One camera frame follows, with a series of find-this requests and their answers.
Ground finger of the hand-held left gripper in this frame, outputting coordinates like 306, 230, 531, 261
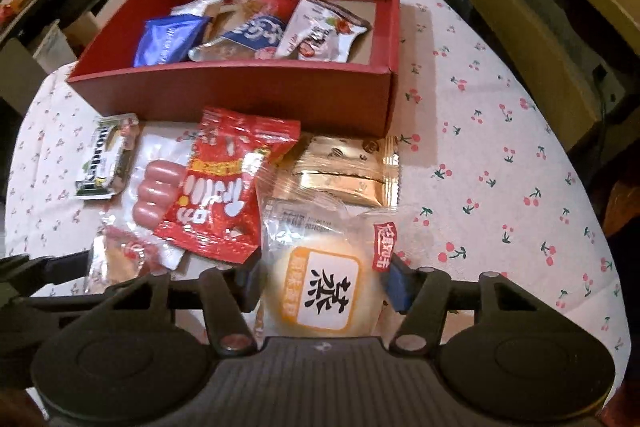
0, 252, 100, 290
0, 290, 118, 314

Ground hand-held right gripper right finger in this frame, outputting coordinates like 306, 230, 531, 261
385, 252, 598, 354

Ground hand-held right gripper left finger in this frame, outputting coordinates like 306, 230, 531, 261
45, 264, 262, 354

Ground small red white cake packet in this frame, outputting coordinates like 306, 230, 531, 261
85, 227, 151, 295

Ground steamed bun packet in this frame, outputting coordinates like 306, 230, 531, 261
255, 196, 401, 339

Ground red snack packet white letters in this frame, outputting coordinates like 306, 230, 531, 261
152, 107, 302, 265

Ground black white snack bar packet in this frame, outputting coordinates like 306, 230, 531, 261
75, 113, 140, 198

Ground clear sausage packet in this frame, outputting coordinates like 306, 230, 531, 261
122, 132, 201, 270

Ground gold snack packet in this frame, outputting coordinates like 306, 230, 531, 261
292, 136, 402, 208

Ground red cardboard box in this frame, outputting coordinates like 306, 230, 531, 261
66, 0, 401, 138

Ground blue snack packet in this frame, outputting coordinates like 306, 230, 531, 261
132, 14, 211, 68

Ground blue label cake packet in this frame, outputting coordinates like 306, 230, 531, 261
189, 13, 288, 62

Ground white packet red fruit print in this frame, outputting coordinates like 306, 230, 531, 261
274, 0, 372, 64

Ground silver snack packet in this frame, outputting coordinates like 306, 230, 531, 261
170, 0, 231, 18

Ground cherry print tablecloth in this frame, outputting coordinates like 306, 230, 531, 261
4, 0, 636, 408

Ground open white cardboard box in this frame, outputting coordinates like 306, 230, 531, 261
60, 9, 101, 52

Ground wooden television cabinet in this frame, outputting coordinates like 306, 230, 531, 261
380, 0, 640, 152

